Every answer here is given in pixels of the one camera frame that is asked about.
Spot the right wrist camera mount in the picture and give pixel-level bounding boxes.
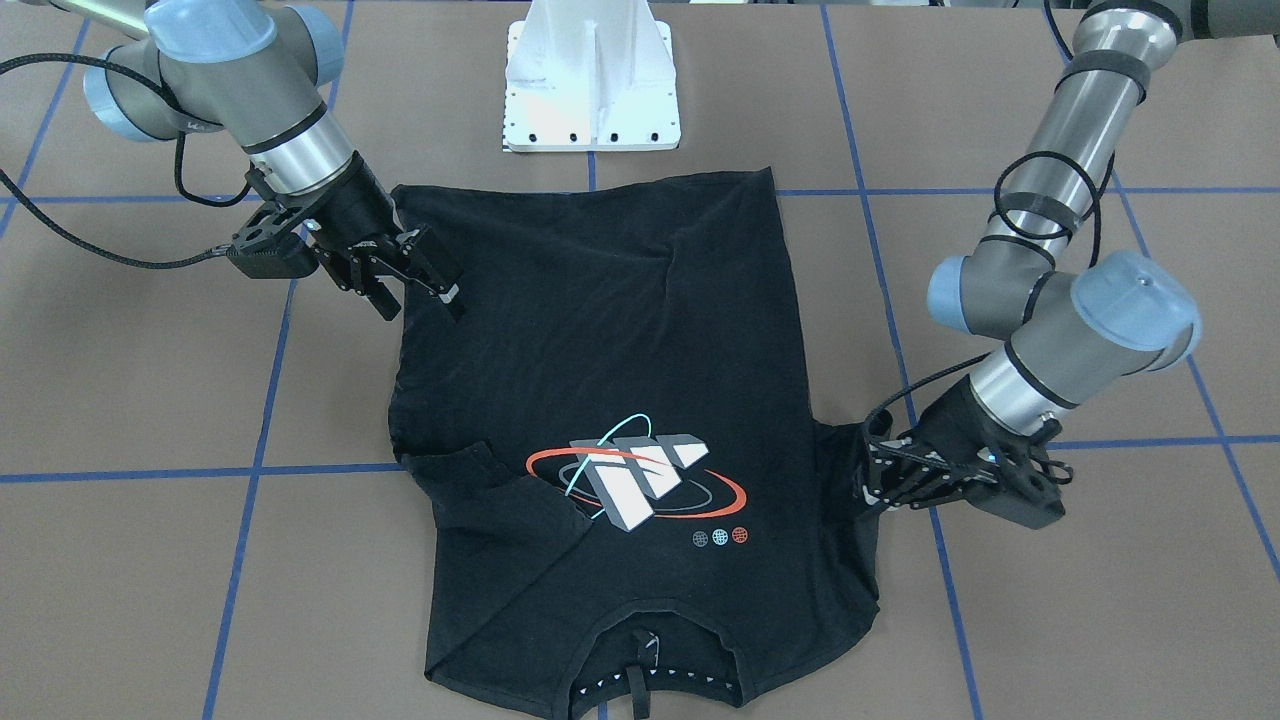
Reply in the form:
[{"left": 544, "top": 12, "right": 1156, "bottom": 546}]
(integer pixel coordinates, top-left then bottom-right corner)
[{"left": 227, "top": 167, "right": 319, "bottom": 279}]

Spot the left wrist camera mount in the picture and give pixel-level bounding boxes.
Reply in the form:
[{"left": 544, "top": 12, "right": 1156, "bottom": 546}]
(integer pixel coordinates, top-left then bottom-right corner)
[{"left": 964, "top": 416, "right": 1074, "bottom": 530}]

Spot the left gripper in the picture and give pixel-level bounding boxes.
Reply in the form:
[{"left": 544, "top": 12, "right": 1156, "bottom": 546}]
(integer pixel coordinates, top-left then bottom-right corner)
[{"left": 856, "top": 379, "right": 1000, "bottom": 511}]

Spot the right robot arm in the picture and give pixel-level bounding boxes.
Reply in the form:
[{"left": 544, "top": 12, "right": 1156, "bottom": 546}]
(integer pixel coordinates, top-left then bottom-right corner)
[{"left": 58, "top": 1, "right": 462, "bottom": 320}]

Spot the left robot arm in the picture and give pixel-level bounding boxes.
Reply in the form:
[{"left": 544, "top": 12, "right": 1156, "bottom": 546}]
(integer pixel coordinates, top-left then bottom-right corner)
[{"left": 858, "top": 1, "right": 1279, "bottom": 529}]

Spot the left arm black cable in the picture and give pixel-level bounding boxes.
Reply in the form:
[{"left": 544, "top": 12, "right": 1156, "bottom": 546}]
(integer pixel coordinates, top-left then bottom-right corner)
[{"left": 865, "top": 0, "right": 1116, "bottom": 427}]

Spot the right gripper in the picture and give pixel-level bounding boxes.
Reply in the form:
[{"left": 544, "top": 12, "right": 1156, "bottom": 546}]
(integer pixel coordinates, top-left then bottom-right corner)
[{"left": 300, "top": 152, "right": 465, "bottom": 322}]

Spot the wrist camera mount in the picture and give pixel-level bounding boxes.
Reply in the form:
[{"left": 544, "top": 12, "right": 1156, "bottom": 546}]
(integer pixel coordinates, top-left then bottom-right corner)
[
  {"left": 964, "top": 416, "right": 1074, "bottom": 530},
  {"left": 227, "top": 167, "right": 319, "bottom": 279}
]

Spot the black graphic t-shirt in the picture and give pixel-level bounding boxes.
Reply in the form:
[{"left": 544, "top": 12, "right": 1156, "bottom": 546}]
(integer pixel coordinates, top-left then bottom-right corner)
[{"left": 389, "top": 169, "right": 879, "bottom": 719}]

